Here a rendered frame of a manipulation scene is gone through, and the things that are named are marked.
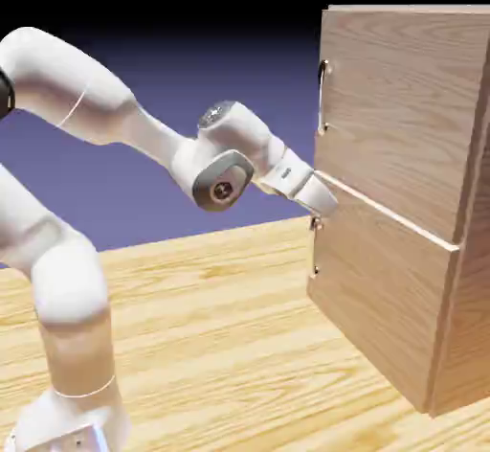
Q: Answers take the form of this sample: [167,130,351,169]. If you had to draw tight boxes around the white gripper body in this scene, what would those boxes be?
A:
[293,170,340,218]

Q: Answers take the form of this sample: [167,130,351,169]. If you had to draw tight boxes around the tall light wood door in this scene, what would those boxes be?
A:
[313,10,490,245]

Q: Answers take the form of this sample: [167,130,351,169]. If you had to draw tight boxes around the short light wood door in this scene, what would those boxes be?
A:
[306,170,460,414]

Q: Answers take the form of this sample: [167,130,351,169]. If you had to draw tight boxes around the light wood cabinet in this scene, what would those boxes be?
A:
[306,4,490,418]

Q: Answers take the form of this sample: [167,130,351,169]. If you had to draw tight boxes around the short silver curved handle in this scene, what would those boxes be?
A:
[308,215,323,280]

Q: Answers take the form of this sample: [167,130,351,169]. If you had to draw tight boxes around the long silver curved handle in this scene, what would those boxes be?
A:
[316,59,331,135]

